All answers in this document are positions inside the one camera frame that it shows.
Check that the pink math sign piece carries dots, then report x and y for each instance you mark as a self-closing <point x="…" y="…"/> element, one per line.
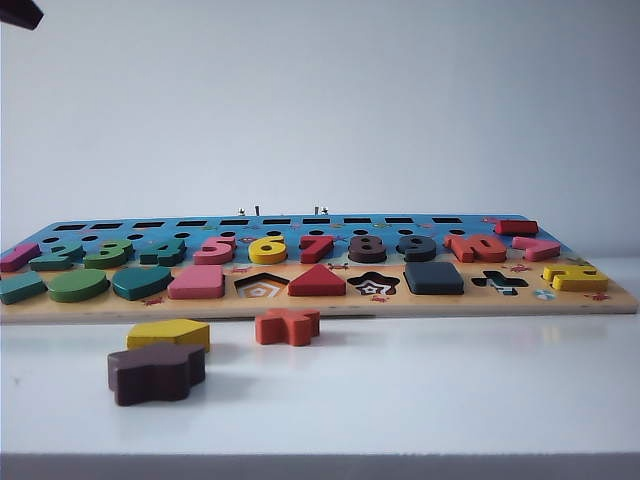
<point x="537" y="250"/>

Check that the teal rectangle block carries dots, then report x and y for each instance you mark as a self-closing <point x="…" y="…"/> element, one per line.
<point x="20" y="289"/>

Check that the teal digit four piece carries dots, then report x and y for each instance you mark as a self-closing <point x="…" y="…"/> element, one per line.
<point x="162" y="256"/>

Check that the orange digit ten piece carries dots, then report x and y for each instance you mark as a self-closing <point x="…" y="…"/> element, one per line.
<point x="472" y="250"/>

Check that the pink trapezoid block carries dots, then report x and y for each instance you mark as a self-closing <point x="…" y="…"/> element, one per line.
<point x="196" y="284"/>

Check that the green digit two piece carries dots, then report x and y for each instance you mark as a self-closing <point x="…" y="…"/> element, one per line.
<point x="60" y="259"/>

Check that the brown star block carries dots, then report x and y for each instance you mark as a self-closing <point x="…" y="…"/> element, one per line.
<point x="155" y="375"/>

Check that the orange cross block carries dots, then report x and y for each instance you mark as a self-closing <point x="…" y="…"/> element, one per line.
<point x="285" y="327"/>

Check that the pink digit five piece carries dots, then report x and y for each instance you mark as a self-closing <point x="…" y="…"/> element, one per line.
<point x="212" y="255"/>

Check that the dark blue digit nine piece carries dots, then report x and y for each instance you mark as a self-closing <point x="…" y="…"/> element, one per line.
<point x="417" y="252"/>

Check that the teal rounded block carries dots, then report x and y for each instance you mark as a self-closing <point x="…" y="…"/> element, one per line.
<point x="141" y="284"/>

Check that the pink digit one piece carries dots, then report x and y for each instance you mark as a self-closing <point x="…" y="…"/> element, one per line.
<point x="17" y="258"/>

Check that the yellow pentagon block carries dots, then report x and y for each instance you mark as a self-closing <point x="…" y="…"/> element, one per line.
<point x="165" y="331"/>

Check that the red digit seven piece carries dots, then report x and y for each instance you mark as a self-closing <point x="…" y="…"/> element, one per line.
<point x="317" y="252"/>

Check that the green digit three piece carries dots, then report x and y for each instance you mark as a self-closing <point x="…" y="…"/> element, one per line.
<point x="107" y="257"/>

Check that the brown digit eight piece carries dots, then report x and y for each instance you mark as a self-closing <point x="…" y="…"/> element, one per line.
<point x="367" y="255"/>

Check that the colourful wooden puzzle board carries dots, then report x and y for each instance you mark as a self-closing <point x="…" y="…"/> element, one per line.
<point x="320" y="305"/>

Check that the dark blue square block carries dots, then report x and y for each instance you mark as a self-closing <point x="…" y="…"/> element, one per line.
<point x="432" y="280"/>

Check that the yellow digit six piece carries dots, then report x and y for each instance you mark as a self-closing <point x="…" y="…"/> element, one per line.
<point x="267" y="255"/>

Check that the red triangle block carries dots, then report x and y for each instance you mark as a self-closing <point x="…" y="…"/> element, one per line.
<point x="317" y="285"/>

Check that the green oval block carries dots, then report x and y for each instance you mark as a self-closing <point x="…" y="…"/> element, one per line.
<point x="77" y="286"/>

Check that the red minus sign piece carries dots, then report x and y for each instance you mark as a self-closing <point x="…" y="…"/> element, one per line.
<point x="516" y="228"/>

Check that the yellow math sign piece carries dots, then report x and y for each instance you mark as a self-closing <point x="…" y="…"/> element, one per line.
<point x="575" y="281"/>

